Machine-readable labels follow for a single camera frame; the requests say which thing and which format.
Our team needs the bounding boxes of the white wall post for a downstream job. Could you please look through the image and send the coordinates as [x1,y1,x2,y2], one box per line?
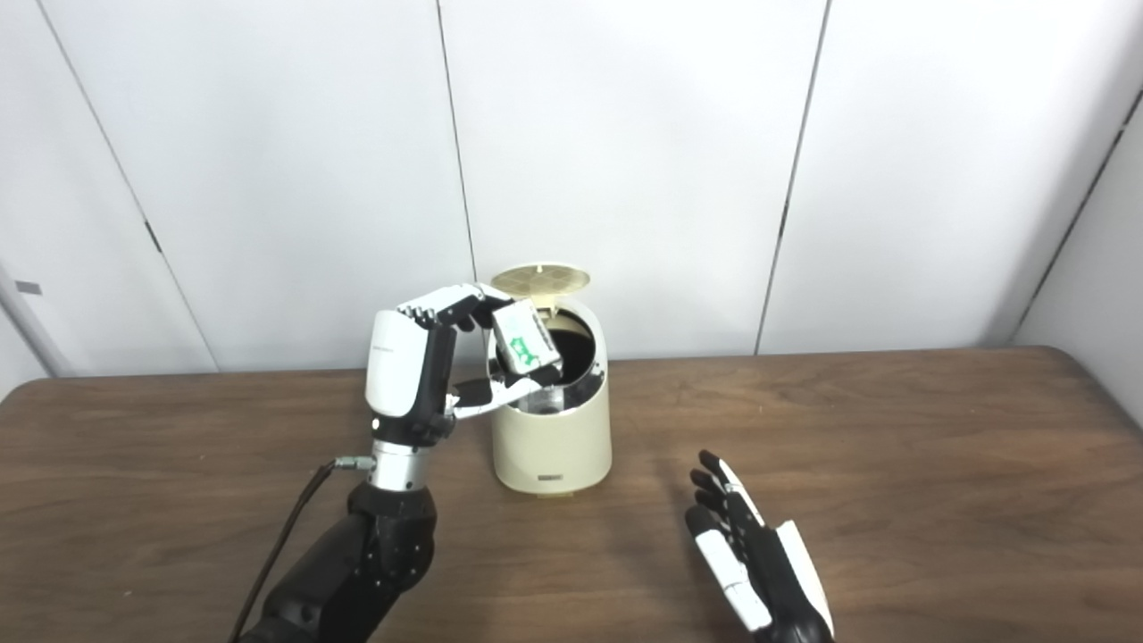
[0,259,74,377]

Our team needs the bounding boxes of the round cream bin lid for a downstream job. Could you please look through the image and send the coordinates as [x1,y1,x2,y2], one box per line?
[490,263,592,315]

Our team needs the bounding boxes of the cream-colored bin body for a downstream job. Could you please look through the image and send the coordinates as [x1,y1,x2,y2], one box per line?
[487,299,614,497]

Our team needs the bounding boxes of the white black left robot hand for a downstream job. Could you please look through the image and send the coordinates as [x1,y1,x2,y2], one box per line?
[364,284,556,449]

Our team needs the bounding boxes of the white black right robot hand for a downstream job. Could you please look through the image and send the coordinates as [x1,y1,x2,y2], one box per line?
[684,449,837,643]

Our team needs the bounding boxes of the green white milk carton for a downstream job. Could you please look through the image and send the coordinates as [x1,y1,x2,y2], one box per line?
[490,299,563,377]

